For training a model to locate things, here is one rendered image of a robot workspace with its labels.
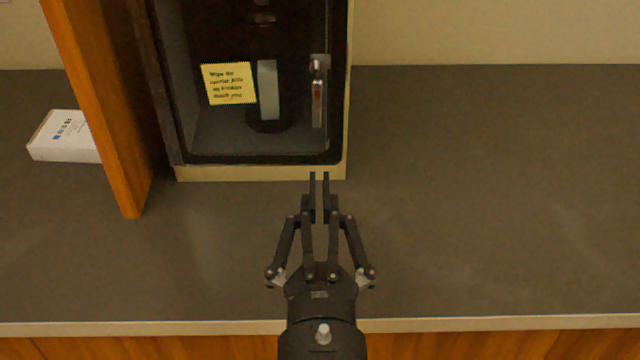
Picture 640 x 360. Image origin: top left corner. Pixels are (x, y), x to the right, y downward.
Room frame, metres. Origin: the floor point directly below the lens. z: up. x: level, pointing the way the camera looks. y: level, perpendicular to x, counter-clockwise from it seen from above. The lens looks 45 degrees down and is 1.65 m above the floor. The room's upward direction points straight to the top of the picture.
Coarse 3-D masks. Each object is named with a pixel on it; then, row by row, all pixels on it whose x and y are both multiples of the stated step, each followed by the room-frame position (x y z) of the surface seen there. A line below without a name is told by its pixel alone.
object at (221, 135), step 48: (192, 0) 0.70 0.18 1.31; (240, 0) 0.70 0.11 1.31; (288, 0) 0.70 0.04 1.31; (336, 0) 0.70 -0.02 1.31; (192, 48) 0.70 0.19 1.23; (240, 48) 0.70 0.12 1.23; (288, 48) 0.70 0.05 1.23; (336, 48) 0.70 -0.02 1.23; (192, 96) 0.70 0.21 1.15; (288, 96) 0.70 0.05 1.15; (336, 96) 0.70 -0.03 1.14; (192, 144) 0.70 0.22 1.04; (240, 144) 0.70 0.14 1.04; (288, 144) 0.70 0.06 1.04; (336, 144) 0.70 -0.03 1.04
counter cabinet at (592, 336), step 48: (96, 336) 0.43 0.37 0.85; (144, 336) 0.44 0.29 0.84; (192, 336) 0.44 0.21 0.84; (240, 336) 0.44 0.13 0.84; (384, 336) 0.44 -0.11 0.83; (432, 336) 0.44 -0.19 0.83; (480, 336) 0.45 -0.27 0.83; (528, 336) 0.45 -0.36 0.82; (576, 336) 0.45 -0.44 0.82; (624, 336) 0.45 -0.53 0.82
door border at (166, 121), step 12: (132, 0) 0.69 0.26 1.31; (144, 0) 0.69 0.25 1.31; (132, 12) 0.69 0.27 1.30; (144, 12) 0.70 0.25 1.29; (144, 24) 0.69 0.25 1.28; (144, 36) 0.69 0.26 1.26; (144, 48) 0.69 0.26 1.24; (156, 60) 0.69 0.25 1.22; (156, 72) 0.69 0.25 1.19; (156, 84) 0.69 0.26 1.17; (156, 96) 0.69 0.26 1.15; (156, 108) 0.69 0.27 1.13; (168, 108) 0.69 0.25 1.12; (168, 120) 0.69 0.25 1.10; (168, 132) 0.69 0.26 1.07; (168, 144) 0.69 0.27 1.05; (180, 156) 0.70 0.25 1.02
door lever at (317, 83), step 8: (312, 64) 0.70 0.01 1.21; (320, 64) 0.70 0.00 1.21; (312, 72) 0.70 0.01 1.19; (320, 72) 0.68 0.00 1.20; (312, 80) 0.65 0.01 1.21; (320, 80) 0.65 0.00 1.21; (312, 88) 0.65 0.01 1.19; (320, 88) 0.65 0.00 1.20; (312, 96) 0.65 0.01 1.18; (320, 96) 0.65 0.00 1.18; (312, 104) 0.65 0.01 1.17; (320, 104) 0.65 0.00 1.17; (312, 112) 0.65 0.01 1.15; (320, 112) 0.65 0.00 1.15; (312, 120) 0.65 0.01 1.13; (320, 120) 0.65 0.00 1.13
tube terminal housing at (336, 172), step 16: (352, 0) 0.71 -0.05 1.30; (352, 16) 0.71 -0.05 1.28; (176, 176) 0.71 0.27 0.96; (192, 176) 0.71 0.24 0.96; (208, 176) 0.71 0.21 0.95; (224, 176) 0.71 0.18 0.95; (240, 176) 0.71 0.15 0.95; (256, 176) 0.71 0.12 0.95; (272, 176) 0.71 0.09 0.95; (288, 176) 0.71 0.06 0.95; (304, 176) 0.71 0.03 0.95; (320, 176) 0.71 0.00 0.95; (336, 176) 0.71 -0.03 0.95
